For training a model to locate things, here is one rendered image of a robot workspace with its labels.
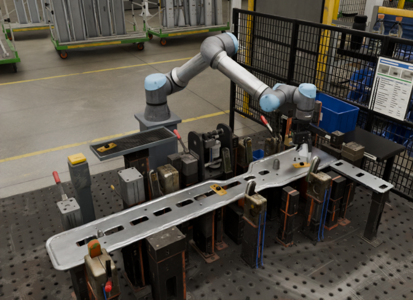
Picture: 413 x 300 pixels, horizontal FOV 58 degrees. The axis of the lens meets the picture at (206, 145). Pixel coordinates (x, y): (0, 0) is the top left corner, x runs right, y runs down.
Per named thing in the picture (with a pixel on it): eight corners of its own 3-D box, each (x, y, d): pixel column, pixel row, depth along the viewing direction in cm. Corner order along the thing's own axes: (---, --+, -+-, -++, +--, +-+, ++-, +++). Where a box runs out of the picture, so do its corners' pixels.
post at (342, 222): (343, 227, 188) (353, 177, 174) (325, 215, 196) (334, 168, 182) (351, 222, 191) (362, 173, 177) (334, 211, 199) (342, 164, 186)
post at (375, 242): (375, 248, 174) (388, 196, 161) (354, 235, 182) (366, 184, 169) (383, 242, 177) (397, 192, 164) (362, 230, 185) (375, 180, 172)
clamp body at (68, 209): (74, 287, 154) (58, 216, 137) (67, 270, 162) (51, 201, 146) (97, 277, 159) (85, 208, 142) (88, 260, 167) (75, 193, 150)
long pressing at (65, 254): (59, 280, 120) (58, 276, 119) (42, 240, 137) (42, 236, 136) (340, 161, 188) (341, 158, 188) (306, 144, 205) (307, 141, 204)
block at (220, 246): (219, 251, 172) (219, 199, 159) (203, 235, 182) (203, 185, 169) (228, 246, 175) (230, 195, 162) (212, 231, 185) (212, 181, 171)
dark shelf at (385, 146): (378, 163, 184) (380, 158, 183) (258, 107, 251) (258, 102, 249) (404, 151, 195) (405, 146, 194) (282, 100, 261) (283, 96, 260)
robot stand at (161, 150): (139, 173, 233) (133, 114, 214) (169, 165, 242) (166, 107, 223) (152, 190, 217) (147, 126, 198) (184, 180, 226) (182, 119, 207)
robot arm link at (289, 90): (267, 86, 167) (290, 91, 162) (279, 80, 175) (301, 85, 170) (266, 102, 171) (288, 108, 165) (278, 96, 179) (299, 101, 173)
